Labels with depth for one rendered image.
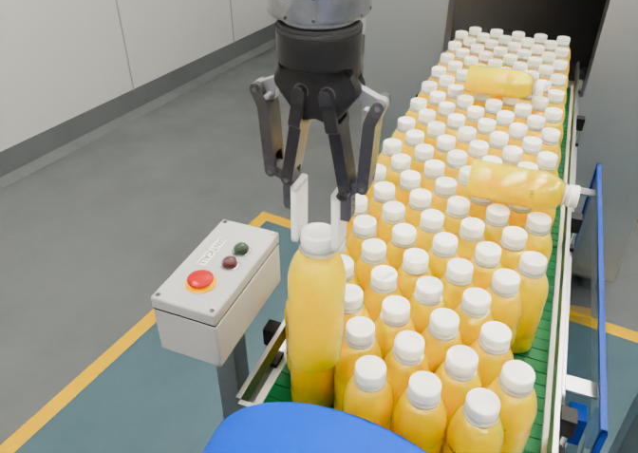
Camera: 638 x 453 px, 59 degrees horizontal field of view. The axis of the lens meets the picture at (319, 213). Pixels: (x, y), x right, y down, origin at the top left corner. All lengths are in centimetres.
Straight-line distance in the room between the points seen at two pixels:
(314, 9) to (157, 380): 184
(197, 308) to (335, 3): 46
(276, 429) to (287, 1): 34
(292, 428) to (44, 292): 226
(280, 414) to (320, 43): 31
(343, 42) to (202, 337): 47
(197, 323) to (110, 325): 164
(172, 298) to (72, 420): 140
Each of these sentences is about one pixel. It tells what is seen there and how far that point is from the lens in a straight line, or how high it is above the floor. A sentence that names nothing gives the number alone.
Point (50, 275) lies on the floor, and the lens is 276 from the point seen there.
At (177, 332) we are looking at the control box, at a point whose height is 104.
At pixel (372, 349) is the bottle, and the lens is 78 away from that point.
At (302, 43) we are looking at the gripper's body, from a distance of 48.
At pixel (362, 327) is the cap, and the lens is 77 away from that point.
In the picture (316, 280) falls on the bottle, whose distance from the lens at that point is 61.
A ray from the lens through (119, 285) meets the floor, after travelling 260.
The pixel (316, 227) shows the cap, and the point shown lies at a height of 127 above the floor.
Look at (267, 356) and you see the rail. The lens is 87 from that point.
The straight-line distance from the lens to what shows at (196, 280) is 80.
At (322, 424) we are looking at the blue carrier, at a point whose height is 123.
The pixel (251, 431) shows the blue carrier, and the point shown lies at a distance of 51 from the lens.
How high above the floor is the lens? 163
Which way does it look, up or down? 34 degrees down
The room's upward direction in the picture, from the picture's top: straight up
